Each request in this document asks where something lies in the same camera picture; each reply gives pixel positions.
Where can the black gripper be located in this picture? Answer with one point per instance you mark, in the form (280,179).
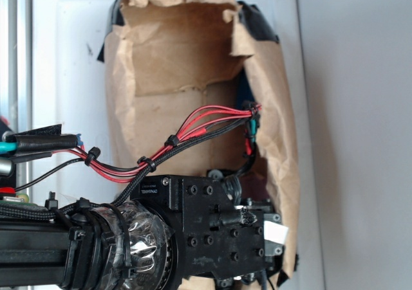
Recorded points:
(210,237)

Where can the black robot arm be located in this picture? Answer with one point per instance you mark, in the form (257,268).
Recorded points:
(107,247)

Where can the blue rectangular block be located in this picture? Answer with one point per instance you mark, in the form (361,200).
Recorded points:
(244,92)

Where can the white plastic tray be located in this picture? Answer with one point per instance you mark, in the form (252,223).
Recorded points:
(68,88)

